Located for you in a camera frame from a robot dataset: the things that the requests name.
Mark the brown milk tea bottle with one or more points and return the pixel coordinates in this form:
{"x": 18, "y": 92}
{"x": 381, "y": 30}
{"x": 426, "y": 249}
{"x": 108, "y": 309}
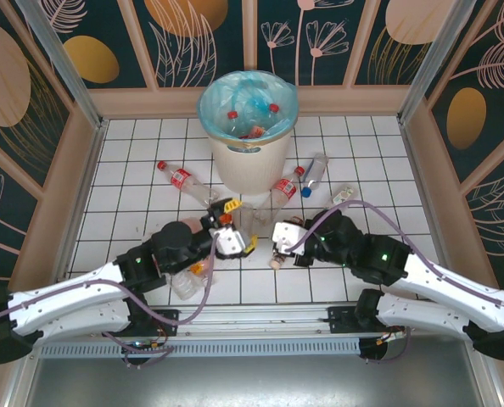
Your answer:
{"x": 276, "y": 262}

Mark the pink drink bottle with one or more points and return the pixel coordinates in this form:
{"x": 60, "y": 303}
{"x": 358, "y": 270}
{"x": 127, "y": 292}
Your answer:
{"x": 201, "y": 268}

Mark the bottle with green white label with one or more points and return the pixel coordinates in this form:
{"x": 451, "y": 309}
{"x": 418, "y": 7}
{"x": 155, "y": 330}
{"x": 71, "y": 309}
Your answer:
{"x": 343, "y": 195}

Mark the clear bottle with blue cap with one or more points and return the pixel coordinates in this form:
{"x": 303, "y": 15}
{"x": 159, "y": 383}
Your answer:
{"x": 315, "y": 169}

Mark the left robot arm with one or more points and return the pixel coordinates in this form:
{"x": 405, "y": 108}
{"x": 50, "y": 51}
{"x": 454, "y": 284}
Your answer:
{"x": 65, "y": 292}

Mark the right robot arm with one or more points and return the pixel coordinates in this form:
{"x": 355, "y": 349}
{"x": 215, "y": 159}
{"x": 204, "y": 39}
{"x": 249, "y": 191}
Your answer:
{"x": 447, "y": 288}

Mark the cream plastic waste bin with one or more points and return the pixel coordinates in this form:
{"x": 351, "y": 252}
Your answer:
{"x": 248, "y": 169}

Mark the blue plastic bin liner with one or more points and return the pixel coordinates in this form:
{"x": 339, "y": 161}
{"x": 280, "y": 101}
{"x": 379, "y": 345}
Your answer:
{"x": 218, "y": 97}

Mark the orange label bottle brown cap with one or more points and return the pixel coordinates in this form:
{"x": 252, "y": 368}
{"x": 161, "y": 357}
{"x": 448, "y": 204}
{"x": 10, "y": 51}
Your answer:
{"x": 225, "y": 219}

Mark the clear bottle with green cap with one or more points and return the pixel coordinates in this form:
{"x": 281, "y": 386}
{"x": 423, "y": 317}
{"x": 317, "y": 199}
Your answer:
{"x": 245, "y": 220}

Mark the clear crushed water bottle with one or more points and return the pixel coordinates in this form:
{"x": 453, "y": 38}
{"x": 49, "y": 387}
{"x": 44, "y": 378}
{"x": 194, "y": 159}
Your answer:
{"x": 184, "y": 286}

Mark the aluminium mounting beam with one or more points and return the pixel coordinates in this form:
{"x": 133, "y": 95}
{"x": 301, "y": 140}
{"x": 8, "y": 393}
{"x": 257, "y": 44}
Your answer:
{"x": 256, "y": 318}

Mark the grey metal panel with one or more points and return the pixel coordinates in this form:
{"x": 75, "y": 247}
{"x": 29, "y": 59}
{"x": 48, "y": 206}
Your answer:
{"x": 252, "y": 381}

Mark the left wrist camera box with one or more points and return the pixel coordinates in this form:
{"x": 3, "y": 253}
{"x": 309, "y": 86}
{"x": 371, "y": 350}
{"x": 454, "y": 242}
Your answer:
{"x": 231, "y": 241}

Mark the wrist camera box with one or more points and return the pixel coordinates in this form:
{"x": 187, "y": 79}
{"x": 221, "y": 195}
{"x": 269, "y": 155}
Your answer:
{"x": 288, "y": 237}
{"x": 231, "y": 241}

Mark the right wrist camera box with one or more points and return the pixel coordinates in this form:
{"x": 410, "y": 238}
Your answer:
{"x": 288, "y": 237}

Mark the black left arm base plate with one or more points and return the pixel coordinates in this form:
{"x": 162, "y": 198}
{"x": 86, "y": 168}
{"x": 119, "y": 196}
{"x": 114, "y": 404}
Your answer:
{"x": 172, "y": 314}

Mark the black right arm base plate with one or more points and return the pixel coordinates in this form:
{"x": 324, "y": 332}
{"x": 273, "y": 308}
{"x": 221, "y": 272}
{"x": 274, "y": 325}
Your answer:
{"x": 341, "y": 318}

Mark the aluminium side frame rail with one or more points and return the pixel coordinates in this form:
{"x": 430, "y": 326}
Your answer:
{"x": 91, "y": 178}
{"x": 421, "y": 186}

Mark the aluminium frame post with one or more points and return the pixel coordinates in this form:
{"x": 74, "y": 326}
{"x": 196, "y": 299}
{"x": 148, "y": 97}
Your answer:
{"x": 434, "y": 63}
{"x": 65, "y": 72}

